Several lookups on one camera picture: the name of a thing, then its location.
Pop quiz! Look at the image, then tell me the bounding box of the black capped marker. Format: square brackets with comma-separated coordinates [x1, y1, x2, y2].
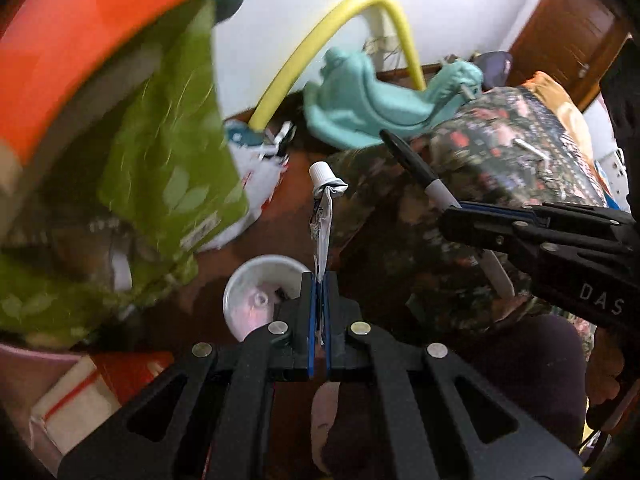
[380, 130, 515, 299]

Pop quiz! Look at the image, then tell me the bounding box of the toothpaste tube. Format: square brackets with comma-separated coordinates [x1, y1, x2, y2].
[309, 162, 348, 284]

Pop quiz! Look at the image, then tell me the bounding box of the white trash cup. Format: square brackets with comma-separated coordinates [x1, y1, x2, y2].
[222, 255, 309, 341]

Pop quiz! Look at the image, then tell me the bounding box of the person's right hand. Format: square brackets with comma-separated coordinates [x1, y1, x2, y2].
[586, 327, 624, 405]

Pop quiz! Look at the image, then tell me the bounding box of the floral dark bedspread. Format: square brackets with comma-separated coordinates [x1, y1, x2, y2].
[330, 87, 605, 341]

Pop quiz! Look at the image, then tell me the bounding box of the orange blanket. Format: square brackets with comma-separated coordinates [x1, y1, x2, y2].
[523, 70, 594, 164]

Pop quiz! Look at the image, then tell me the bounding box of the dark backpack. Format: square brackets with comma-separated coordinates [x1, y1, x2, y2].
[472, 51, 513, 91]

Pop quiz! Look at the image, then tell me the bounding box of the teal plastic rocking horse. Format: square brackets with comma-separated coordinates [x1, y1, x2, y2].
[303, 48, 484, 150]

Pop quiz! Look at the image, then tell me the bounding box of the brown wooden door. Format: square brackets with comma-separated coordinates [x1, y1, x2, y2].
[508, 0, 631, 110]

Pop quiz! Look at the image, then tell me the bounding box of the teal box in bag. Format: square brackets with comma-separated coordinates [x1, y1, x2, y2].
[224, 119, 264, 146]

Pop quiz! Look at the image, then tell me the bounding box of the green leaf-pattern cloth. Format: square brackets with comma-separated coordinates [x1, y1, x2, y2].
[1, 0, 248, 349]

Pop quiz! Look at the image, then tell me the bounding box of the yellow foam pool noodle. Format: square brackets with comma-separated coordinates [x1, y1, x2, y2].
[247, 0, 428, 134]

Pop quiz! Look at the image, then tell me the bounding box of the orange curved panel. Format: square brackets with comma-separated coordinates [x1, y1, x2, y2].
[1, 0, 183, 166]

